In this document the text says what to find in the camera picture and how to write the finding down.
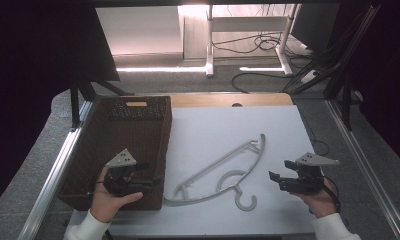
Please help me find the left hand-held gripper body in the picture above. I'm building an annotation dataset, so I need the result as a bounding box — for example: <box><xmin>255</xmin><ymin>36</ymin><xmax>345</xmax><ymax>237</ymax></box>
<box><xmin>102</xmin><ymin>148</ymin><xmax>153</xmax><ymax>198</ymax></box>

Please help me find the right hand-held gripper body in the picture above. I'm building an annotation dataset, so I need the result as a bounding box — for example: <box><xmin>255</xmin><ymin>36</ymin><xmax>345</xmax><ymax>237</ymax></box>
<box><xmin>279</xmin><ymin>152</ymin><xmax>340</xmax><ymax>196</ymax></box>

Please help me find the person's right hand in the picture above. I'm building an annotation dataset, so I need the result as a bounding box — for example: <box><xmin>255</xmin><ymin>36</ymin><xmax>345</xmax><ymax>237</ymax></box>
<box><xmin>292</xmin><ymin>179</ymin><xmax>339</xmax><ymax>220</ymax></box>

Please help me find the person's left hand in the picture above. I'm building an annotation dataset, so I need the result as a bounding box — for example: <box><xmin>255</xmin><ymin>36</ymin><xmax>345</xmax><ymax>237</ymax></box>
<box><xmin>89</xmin><ymin>167</ymin><xmax>145</xmax><ymax>224</ymax></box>

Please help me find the brown wicker basket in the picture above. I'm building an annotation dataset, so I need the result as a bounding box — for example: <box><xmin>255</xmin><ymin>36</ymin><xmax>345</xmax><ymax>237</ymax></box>
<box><xmin>58</xmin><ymin>95</ymin><xmax>173</xmax><ymax>212</ymax></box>

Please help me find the grey plastic clothes hanger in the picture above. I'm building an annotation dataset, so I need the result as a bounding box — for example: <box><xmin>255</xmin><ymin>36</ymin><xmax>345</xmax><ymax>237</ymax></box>
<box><xmin>163</xmin><ymin>133</ymin><xmax>267</xmax><ymax>212</ymax></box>

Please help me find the white table mat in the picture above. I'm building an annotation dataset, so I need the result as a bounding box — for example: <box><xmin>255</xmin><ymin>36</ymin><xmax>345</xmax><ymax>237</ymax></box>
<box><xmin>67</xmin><ymin>104</ymin><xmax>318</xmax><ymax>236</ymax></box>

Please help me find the white power strip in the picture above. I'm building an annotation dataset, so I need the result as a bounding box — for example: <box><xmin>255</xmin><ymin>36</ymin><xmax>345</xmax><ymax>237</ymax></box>
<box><xmin>300</xmin><ymin>69</ymin><xmax>320</xmax><ymax>85</ymax></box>

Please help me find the black slanted metal stand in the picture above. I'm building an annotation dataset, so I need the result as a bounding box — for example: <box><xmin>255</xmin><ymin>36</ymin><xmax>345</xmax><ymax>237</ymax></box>
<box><xmin>322</xmin><ymin>0</ymin><xmax>386</xmax><ymax>132</ymax></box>

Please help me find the black stand with dark panel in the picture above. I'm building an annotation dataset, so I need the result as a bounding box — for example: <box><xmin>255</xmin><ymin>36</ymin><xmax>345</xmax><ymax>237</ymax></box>
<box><xmin>67</xmin><ymin>5</ymin><xmax>135</xmax><ymax>132</ymax></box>

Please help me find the thin black table cable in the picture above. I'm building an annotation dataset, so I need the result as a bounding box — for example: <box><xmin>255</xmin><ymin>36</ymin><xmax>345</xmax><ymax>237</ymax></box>
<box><xmin>298</xmin><ymin>109</ymin><xmax>331</xmax><ymax>158</ymax></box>

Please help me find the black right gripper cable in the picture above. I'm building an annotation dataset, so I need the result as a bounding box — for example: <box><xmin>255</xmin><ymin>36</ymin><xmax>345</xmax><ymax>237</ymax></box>
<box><xmin>321</xmin><ymin>175</ymin><xmax>342</xmax><ymax>215</ymax></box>

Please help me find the aluminium frame rail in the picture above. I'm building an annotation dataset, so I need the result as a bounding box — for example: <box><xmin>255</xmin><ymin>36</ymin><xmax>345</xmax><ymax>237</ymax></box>
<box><xmin>17</xmin><ymin>99</ymin><xmax>97</xmax><ymax>240</ymax></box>
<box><xmin>325</xmin><ymin>99</ymin><xmax>400</xmax><ymax>240</ymax></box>

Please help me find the black curved floor cable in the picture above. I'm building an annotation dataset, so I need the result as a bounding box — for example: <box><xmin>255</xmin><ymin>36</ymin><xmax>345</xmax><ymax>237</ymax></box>
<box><xmin>230</xmin><ymin>71</ymin><xmax>291</xmax><ymax>95</ymax></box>

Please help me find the black tangled floor cable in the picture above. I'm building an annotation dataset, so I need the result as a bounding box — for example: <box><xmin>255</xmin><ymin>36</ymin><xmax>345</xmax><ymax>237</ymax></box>
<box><xmin>211</xmin><ymin>31</ymin><xmax>291</xmax><ymax>55</ymax></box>

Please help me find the white desk frame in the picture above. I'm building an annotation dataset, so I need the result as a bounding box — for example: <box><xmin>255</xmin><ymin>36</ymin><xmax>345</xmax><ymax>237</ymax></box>
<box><xmin>205</xmin><ymin>3</ymin><xmax>302</xmax><ymax>79</ymax></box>

